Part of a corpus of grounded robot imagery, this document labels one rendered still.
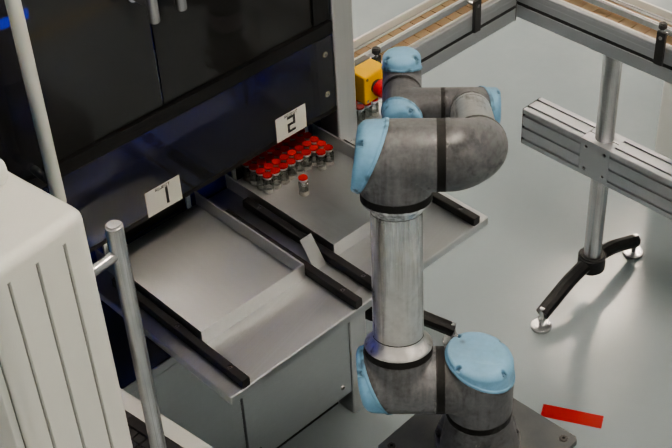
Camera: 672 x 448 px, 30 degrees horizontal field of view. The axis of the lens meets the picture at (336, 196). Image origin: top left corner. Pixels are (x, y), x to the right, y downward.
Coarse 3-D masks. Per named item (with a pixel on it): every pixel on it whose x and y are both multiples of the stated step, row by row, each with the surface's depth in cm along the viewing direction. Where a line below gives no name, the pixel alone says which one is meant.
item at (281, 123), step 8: (304, 104) 266; (288, 112) 263; (296, 112) 265; (304, 112) 267; (280, 120) 262; (288, 120) 264; (296, 120) 266; (304, 120) 268; (280, 128) 264; (296, 128) 267; (280, 136) 265; (288, 136) 266
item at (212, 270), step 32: (192, 224) 262; (224, 224) 262; (96, 256) 253; (160, 256) 255; (192, 256) 254; (224, 256) 254; (256, 256) 253; (288, 256) 248; (160, 288) 247; (192, 288) 246; (224, 288) 246; (256, 288) 246; (288, 288) 245; (192, 320) 239; (224, 320) 236
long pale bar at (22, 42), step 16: (16, 0) 195; (16, 16) 196; (16, 32) 198; (16, 48) 200; (32, 64) 202; (32, 80) 204; (32, 96) 206; (32, 112) 208; (48, 128) 211; (48, 144) 212; (48, 160) 214; (48, 176) 216; (64, 192) 219
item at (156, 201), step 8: (176, 176) 248; (168, 184) 247; (176, 184) 249; (152, 192) 245; (160, 192) 246; (168, 192) 248; (176, 192) 250; (152, 200) 246; (160, 200) 247; (176, 200) 251; (152, 208) 247; (160, 208) 248
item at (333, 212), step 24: (336, 144) 280; (312, 168) 276; (336, 168) 275; (240, 192) 268; (288, 192) 269; (312, 192) 269; (336, 192) 268; (288, 216) 258; (312, 216) 262; (336, 216) 262; (360, 216) 262; (336, 240) 256; (360, 240) 256
